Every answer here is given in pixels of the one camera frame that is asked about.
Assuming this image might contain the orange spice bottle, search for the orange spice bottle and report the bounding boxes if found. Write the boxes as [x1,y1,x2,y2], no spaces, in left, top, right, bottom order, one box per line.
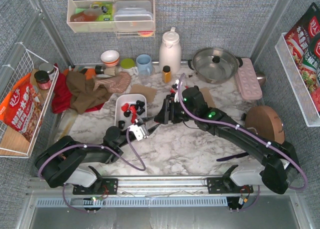
[162,65,172,84]

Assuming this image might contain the clear glass cup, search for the clear glass cup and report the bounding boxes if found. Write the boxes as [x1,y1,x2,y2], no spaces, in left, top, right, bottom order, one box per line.
[138,73,151,86]

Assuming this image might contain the silver lidded jar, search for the silver lidded jar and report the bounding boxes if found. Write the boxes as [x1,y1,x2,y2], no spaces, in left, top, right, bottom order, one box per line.
[39,62,56,81]

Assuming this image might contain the red coffee capsule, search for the red coffee capsule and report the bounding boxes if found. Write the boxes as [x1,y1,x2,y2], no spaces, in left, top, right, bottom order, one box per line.
[121,103,130,112]
[129,105,137,116]

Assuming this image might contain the black coffee capsule number four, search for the black coffee capsule number four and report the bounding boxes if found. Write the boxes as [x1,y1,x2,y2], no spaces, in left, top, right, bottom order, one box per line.
[118,120,126,130]

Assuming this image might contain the green lidded white cup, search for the green lidded white cup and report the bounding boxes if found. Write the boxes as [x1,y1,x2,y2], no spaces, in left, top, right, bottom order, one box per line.
[120,58,139,76]

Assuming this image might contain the orange snack bag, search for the orange snack bag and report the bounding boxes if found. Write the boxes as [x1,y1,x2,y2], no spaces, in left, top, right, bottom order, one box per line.
[0,73,42,142]

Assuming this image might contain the pink striped towel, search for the pink striped towel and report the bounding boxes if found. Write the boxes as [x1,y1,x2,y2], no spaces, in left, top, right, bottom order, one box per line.
[93,71,131,94]

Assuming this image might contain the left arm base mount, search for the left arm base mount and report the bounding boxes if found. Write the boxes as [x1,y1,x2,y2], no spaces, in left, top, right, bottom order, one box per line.
[72,178,119,196]

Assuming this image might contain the blue mug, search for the blue mug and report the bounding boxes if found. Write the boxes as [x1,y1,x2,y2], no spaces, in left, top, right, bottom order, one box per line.
[136,54,153,76]

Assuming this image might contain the white plastic storage basket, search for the white plastic storage basket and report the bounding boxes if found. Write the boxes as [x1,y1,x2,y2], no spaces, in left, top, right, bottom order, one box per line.
[114,93,147,130]

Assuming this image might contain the white orange striped bowl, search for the white orange striped bowl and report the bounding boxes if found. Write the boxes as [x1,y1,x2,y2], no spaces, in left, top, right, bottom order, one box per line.
[100,50,120,67]

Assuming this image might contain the green packet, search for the green packet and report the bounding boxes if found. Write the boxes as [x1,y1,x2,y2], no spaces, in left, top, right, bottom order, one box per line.
[90,2,115,22]

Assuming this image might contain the dark lidded red jar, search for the dark lidded red jar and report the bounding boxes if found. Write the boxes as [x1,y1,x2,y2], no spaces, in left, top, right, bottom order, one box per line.
[34,70,52,90]

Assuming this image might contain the round wooden board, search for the round wooden board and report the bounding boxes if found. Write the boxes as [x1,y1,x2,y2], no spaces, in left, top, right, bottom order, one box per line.
[244,105,285,144]

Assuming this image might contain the tan scouring pad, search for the tan scouring pad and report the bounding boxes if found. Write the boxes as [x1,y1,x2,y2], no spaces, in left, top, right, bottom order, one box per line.
[130,84,157,103]
[199,87,216,108]

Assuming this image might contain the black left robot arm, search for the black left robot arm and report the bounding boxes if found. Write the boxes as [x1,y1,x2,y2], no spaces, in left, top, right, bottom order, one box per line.
[34,117,160,188]

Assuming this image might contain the brown cloth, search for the brown cloth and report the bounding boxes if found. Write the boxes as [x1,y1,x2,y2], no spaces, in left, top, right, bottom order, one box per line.
[66,71,112,115]

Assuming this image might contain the black coffee capsule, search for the black coffee capsule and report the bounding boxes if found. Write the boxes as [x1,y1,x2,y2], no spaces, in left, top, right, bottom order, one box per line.
[135,100,146,116]

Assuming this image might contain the white wire wall basket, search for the white wire wall basket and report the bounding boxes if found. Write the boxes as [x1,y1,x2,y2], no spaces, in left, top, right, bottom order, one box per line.
[0,48,60,158]

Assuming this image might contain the red cloth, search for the red cloth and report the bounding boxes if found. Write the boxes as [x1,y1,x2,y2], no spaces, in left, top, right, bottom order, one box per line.
[51,68,95,114]

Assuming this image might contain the steel pot with lid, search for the steel pot with lid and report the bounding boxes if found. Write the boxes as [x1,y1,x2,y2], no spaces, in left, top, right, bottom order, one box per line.
[187,47,244,85]

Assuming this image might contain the glass jar lying down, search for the glass jar lying down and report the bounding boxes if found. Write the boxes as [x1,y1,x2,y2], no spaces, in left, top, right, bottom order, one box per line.
[94,65,119,77]

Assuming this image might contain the cream wall shelf basket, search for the cream wall shelf basket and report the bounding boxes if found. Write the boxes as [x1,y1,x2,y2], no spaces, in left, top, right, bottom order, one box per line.
[66,0,156,37]

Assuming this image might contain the white thermos jug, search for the white thermos jug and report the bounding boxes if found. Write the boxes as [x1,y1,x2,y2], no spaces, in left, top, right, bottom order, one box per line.
[159,27,182,75]

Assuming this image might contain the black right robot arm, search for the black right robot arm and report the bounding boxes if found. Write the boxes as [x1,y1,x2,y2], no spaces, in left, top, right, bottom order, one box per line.
[154,86,300,195]

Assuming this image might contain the pink egg tray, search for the pink egg tray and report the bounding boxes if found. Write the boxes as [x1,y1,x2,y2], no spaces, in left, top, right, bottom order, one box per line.
[234,57,263,101]

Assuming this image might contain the clear plastic food containers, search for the clear plastic food containers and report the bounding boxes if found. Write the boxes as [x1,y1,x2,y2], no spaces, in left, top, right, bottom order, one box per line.
[113,0,154,32]

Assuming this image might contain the red seasoning packet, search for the red seasoning packet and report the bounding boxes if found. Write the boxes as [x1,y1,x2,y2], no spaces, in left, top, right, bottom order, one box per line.
[284,2,320,111]

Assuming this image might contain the white right wall basket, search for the white right wall basket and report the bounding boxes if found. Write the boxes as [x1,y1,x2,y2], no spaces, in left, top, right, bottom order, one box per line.
[274,32,320,127]

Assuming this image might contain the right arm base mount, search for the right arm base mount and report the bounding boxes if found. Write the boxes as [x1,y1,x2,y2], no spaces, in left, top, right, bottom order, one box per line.
[204,177,244,194]

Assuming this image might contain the steel ladle bowl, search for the steel ladle bowl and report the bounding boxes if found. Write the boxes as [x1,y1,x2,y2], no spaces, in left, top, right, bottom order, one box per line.
[255,71,267,87]

